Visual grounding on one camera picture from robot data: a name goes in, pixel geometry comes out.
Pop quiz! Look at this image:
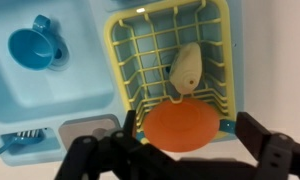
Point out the light blue toy sink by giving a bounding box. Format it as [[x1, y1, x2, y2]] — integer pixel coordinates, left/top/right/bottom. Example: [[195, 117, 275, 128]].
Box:
[[0, 0, 246, 167]]

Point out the blue toy mug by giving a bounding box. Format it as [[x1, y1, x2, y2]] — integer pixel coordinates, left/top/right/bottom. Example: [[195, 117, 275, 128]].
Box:
[[7, 14, 70, 72]]

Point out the blue toy utensil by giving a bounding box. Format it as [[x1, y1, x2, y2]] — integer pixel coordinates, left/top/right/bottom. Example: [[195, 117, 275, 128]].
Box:
[[219, 120, 238, 133]]

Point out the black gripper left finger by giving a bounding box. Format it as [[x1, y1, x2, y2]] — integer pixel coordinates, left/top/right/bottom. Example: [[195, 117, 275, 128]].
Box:
[[54, 109, 145, 180]]

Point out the orange toy plate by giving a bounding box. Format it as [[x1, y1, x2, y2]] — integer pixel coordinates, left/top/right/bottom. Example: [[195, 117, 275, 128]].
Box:
[[142, 97, 221, 154]]

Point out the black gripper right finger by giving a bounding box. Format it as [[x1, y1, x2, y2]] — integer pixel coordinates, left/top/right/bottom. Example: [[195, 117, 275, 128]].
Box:
[[235, 111, 300, 180]]

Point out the yellow toy dish rack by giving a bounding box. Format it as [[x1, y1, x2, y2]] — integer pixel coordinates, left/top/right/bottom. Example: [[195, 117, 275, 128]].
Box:
[[103, 0, 238, 144]]

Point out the grey toy faucet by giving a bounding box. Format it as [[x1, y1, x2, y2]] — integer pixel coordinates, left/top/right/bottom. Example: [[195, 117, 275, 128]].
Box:
[[58, 114, 122, 151]]

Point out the blue toy dish brush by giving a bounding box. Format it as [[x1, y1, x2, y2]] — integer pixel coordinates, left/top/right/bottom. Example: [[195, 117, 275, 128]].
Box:
[[0, 129, 46, 159]]

